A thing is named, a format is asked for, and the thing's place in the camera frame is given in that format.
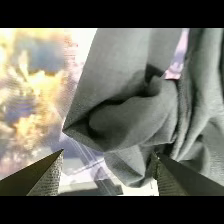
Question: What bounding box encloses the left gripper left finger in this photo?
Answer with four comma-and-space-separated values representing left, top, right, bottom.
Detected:
0, 148, 65, 197

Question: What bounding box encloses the grey garment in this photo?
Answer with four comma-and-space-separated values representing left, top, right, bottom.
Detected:
62, 27, 224, 189

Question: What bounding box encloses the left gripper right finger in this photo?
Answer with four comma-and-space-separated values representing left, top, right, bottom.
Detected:
150, 151, 224, 197

